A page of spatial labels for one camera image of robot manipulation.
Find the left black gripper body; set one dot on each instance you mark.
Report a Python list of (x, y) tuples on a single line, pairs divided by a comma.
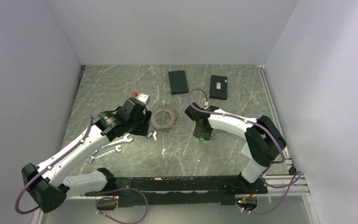
[(140, 127)]

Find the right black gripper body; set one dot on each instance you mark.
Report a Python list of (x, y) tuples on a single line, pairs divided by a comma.
[(205, 133)]

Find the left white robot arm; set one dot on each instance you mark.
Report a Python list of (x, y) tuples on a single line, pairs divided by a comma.
[(49, 183)]

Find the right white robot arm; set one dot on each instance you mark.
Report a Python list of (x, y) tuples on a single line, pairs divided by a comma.
[(264, 142)]

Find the clear plastic card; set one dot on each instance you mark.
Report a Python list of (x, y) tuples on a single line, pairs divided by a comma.
[(245, 151)]

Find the black box with label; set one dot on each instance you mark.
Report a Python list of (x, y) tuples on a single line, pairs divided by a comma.
[(218, 87)]

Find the plain black rectangular box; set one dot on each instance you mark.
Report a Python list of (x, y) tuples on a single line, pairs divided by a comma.
[(178, 82)]

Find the lower silver wrench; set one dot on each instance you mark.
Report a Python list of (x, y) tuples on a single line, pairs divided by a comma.
[(92, 158)]

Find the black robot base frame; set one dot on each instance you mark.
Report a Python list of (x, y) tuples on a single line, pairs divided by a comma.
[(173, 190)]

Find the aluminium rail frame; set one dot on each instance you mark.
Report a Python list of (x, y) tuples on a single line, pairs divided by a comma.
[(176, 152)]

